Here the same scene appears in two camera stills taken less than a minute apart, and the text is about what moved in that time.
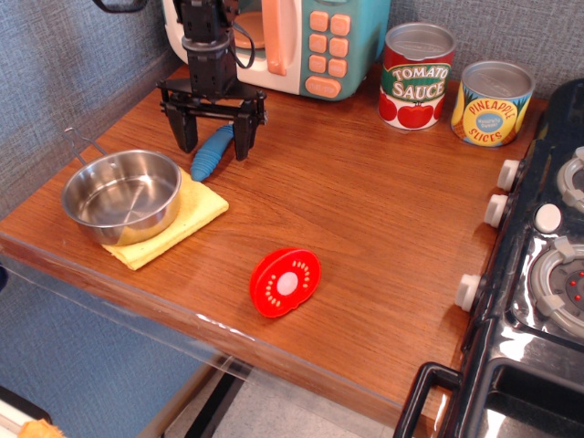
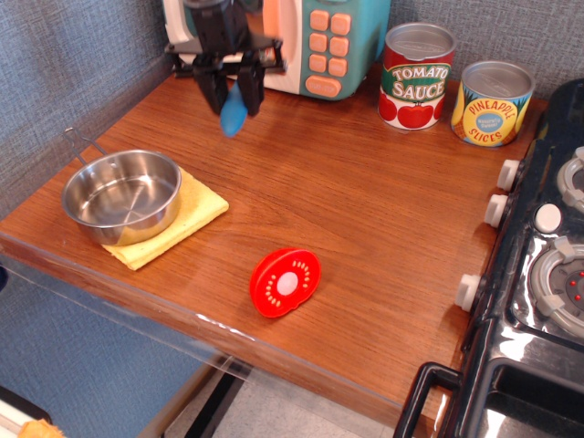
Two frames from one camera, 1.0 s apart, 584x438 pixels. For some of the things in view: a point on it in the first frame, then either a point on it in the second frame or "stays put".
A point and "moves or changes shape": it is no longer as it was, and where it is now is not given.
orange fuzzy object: x=39 y=429 stays put
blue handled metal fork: x=210 y=151 moves or changes shape
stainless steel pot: x=120 y=196 stays put
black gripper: x=214 y=88 -> x=223 y=46
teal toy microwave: x=320 y=49 stays put
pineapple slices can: x=491 y=103 stays put
